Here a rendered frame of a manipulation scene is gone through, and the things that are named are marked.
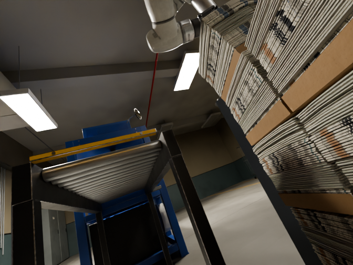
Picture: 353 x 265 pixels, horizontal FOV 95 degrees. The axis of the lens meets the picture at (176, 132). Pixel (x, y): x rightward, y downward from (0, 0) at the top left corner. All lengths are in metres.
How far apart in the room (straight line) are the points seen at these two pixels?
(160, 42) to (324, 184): 0.73
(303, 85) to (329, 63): 0.06
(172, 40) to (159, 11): 0.11
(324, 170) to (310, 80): 0.20
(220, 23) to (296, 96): 0.38
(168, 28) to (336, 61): 0.60
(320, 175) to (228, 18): 0.55
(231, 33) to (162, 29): 0.30
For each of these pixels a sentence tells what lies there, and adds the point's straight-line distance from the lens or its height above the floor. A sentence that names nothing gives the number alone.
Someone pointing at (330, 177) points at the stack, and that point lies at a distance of 0.48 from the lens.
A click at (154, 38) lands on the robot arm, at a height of 1.16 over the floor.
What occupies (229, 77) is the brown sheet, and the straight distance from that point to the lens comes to 0.69.
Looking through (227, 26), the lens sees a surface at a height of 0.97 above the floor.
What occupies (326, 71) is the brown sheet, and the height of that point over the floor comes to 0.62.
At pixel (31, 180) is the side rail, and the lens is 0.69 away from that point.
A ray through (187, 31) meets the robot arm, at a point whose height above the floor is 1.14.
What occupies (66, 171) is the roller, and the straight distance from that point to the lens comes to 0.74.
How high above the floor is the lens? 0.53
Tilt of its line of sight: 21 degrees up
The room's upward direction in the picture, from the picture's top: 22 degrees counter-clockwise
